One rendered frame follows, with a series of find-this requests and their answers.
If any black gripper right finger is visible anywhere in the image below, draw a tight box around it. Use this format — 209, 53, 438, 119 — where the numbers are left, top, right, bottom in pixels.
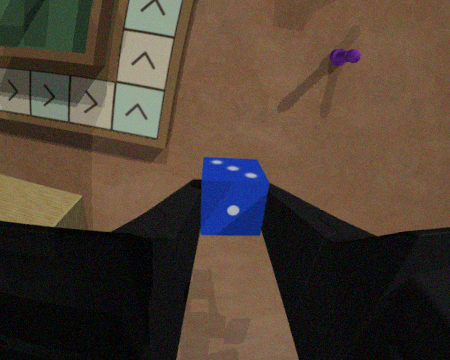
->
261, 183, 450, 360

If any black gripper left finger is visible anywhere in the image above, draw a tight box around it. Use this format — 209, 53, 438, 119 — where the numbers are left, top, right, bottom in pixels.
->
0, 179, 202, 360

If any blue die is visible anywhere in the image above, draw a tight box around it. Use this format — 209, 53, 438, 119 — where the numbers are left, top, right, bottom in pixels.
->
201, 156, 269, 236

